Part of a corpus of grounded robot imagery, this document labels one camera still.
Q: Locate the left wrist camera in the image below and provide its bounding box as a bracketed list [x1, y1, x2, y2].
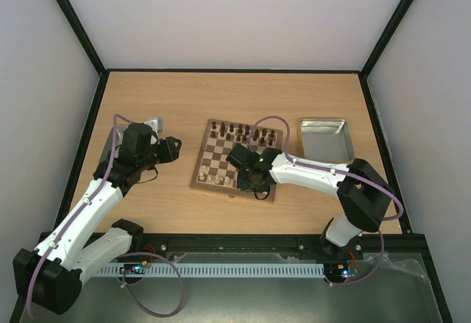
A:
[144, 117, 163, 133]

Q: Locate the wooden chess board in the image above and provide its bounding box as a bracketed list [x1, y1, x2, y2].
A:
[190, 118, 283, 203]

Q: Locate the metal tray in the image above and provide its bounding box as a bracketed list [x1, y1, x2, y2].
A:
[99, 125, 127, 163]
[297, 118, 355, 163]

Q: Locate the right metal tray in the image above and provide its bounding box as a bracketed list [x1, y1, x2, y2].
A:
[297, 118, 355, 163]

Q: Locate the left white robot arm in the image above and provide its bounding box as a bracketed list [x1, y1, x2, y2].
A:
[13, 120, 182, 314]

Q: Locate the slotted white cable duct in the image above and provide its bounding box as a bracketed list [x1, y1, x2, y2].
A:
[96, 263, 325, 278]

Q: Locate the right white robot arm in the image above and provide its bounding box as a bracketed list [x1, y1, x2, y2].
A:
[226, 143, 391, 258]

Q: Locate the left metal tray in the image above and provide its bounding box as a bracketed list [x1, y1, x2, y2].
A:
[99, 125, 127, 163]

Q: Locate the black cage frame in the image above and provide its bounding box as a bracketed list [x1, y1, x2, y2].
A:
[7, 0, 471, 323]

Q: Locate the black mounting rail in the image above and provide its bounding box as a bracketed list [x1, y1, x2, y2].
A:
[139, 233, 428, 261]

